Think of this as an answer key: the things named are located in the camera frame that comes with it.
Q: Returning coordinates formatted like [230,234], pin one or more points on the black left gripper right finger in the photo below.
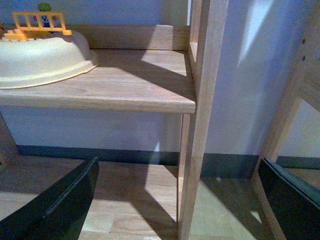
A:
[294,202]

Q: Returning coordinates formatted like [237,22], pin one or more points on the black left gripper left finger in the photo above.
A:
[59,212]

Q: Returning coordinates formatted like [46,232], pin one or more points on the cream toy boat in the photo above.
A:
[42,61]

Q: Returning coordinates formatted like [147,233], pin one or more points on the wooden shelf unit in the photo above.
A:
[155,69]

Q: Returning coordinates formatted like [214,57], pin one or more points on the orange toy fence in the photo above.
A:
[28,25]

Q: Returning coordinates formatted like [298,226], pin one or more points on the toy figure with green hat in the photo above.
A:
[45,19]

